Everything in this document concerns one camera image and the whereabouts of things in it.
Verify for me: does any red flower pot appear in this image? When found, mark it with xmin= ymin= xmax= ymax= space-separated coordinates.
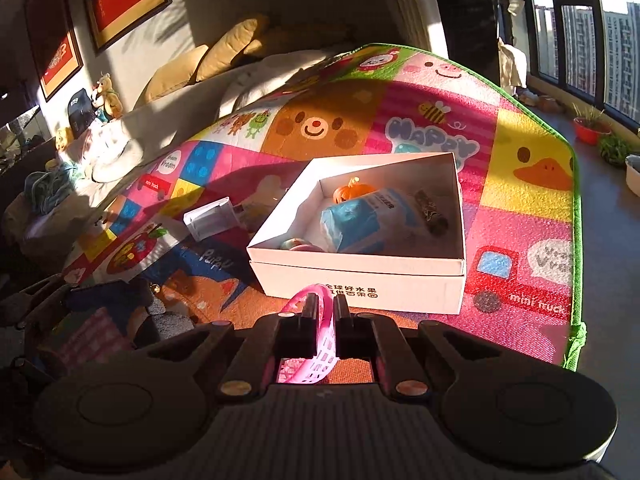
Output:
xmin=573 ymin=110 xmax=612 ymax=145

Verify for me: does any pink cartoon figure toy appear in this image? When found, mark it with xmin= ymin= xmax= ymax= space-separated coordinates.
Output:
xmin=280 ymin=237 xmax=323 ymax=252

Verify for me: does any dark grey plush toy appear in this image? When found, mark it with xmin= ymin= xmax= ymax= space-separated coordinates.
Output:
xmin=127 ymin=278 xmax=194 ymax=349

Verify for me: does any white flower pot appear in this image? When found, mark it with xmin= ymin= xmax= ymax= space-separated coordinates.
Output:
xmin=625 ymin=154 xmax=640 ymax=197

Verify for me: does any black cylinder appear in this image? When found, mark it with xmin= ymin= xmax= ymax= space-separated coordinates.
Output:
xmin=414 ymin=190 xmax=449 ymax=237

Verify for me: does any red framed picture left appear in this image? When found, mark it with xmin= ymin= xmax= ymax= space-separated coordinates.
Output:
xmin=23 ymin=0 xmax=84 ymax=101

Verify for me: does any blue white plastic bag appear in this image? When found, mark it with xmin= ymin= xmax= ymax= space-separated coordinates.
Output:
xmin=319 ymin=188 xmax=427 ymax=255

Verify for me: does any colourful cartoon play mat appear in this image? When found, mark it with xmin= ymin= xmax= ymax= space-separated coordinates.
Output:
xmin=63 ymin=44 xmax=586 ymax=370

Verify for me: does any teddy bear plush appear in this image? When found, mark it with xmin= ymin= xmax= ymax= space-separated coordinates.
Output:
xmin=91 ymin=74 xmax=124 ymax=120

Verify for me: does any white cardboard box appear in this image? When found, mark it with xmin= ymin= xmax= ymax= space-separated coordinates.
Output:
xmin=247 ymin=153 xmax=466 ymax=314

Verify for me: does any pink plastic basket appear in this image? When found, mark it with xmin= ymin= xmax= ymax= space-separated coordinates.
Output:
xmin=277 ymin=284 xmax=338 ymax=385

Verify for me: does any blue knitted cloth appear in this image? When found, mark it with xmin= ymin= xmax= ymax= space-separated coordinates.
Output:
xmin=23 ymin=165 xmax=84 ymax=216

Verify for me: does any yellow pillow rear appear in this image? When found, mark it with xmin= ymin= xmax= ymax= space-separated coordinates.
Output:
xmin=195 ymin=14 xmax=269 ymax=82

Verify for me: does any beige sofa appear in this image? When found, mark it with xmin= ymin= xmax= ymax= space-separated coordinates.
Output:
xmin=55 ymin=47 xmax=337 ymax=184

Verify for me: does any dark blue cap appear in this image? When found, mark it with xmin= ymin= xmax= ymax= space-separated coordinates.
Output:
xmin=67 ymin=89 xmax=96 ymax=139

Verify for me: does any small white open box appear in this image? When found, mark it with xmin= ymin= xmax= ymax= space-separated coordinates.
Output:
xmin=182 ymin=197 xmax=240 ymax=242

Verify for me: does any orange pumpkin toy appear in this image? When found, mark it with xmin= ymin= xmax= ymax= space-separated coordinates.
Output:
xmin=332 ymin=177 xmax=375 ymax=204

